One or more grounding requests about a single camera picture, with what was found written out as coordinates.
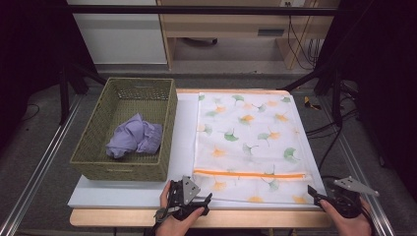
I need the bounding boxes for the thin black floor cable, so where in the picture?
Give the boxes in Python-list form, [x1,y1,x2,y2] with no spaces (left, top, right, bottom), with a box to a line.
[21,103,40,122]

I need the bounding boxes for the black metal stand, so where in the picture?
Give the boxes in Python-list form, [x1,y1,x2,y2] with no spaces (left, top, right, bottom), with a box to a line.
[281,65,343,127]
[58,62,107,126]

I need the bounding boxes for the green woven basket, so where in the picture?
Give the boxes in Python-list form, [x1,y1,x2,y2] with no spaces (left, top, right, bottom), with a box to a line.
[69,77,179,183]

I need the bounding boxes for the yellow and black tool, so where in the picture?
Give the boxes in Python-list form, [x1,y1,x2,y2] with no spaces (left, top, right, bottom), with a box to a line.
[303,95,323,111]

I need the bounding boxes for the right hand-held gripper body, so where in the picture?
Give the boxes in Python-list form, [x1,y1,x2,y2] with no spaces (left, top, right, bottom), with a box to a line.
[328,176,381,219]

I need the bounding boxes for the person's left hand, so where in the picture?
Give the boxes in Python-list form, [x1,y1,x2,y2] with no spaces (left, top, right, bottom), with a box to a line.
[156,181,206,236]

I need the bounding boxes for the person's right hand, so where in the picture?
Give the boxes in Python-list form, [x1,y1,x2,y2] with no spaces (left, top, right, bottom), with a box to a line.
[319,197,374,236]

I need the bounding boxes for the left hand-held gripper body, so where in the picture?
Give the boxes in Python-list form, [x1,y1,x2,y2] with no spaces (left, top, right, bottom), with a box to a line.
[166,175,202,221]

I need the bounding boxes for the white cabinet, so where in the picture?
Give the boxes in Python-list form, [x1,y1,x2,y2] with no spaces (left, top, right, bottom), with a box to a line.
[67,0,168,65]

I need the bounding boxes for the left hand-held gripper cable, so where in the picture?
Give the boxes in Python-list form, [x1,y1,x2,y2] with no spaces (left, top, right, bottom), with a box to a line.
[151,206,181,236]

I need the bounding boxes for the wooden desk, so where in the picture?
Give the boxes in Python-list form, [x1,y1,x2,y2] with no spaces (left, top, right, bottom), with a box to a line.
[156,0,340,71]

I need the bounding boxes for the white board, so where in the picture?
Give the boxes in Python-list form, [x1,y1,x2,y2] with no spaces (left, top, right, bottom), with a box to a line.
[67,92,331,210]

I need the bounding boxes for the white leaf-print mesh laundry bag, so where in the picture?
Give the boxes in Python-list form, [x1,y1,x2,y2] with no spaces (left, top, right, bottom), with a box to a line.
[191,91,314,205]

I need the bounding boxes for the black horizontal bar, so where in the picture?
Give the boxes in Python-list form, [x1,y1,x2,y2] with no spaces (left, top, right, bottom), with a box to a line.
[65,4,338,17]

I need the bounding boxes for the purple cloth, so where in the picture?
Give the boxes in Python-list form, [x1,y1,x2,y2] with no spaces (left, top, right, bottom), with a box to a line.
[105,112,164,160]

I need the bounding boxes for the silver metal rail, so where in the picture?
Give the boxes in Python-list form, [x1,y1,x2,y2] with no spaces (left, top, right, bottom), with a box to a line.
[319,96,396,236]
[0,94,83,236]

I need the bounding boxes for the black curtain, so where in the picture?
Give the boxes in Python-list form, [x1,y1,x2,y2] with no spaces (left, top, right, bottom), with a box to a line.
[0,0,97,148]
[314,0,417,198]

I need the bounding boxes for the black hanging cables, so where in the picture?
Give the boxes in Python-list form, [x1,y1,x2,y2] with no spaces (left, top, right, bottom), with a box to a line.
[286,14,324,71]

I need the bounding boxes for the black floor cables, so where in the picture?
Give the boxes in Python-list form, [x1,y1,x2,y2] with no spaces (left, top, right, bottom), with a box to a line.
[306,107,360,171]

